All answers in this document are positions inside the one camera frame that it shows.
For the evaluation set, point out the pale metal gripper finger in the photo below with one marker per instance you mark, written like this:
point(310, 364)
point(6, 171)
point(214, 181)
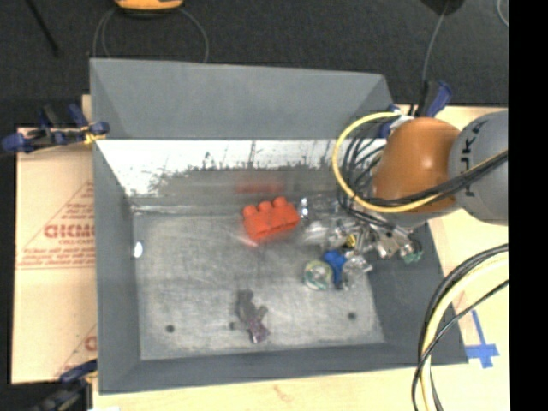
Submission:
point(359, 246)
point(352, 228)

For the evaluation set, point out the blue and clear plastic toy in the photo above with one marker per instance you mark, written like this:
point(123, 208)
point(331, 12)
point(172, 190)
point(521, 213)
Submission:
point(335, 262)

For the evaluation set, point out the clear plastic bottle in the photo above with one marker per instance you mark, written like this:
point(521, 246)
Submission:
point(317, 228)

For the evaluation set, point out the clear round green-tinted disc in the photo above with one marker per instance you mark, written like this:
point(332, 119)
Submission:
point(317, 275)

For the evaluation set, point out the red toy building brick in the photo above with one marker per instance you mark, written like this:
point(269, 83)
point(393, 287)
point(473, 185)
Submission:
point(269, 222)

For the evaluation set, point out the grey and purple toy figure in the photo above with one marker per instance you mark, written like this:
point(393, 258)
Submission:
point(249, 315)

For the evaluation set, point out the grey metal bin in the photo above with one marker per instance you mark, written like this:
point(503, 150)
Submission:
point(205, 272)

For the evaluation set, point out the brown cardboard board red print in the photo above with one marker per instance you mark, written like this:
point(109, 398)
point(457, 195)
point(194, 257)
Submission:
point(51, 298)

